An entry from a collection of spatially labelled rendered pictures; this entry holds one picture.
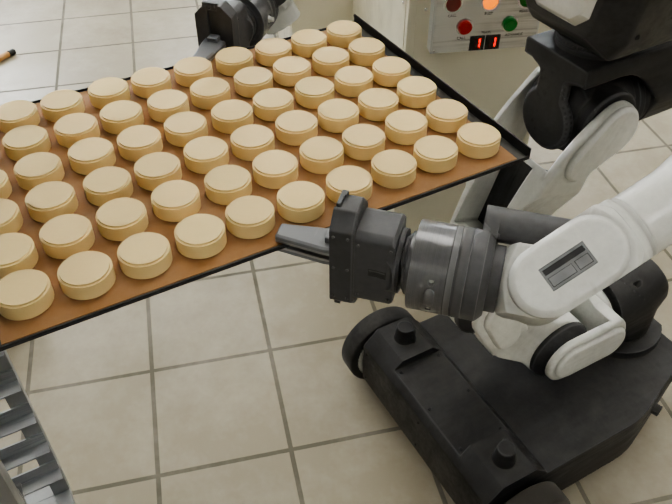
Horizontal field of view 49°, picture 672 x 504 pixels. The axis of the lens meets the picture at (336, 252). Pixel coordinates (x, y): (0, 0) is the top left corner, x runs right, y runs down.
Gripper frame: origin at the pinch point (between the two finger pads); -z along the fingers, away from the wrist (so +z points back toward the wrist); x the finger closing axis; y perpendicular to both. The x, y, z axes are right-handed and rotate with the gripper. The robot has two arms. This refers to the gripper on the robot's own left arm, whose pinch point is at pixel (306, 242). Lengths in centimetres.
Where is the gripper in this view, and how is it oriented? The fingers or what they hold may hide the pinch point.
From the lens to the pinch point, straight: 74.0
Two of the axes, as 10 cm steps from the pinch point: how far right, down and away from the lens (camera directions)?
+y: -2.8, 6.5, -7.1
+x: 0.0, -7.4, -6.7
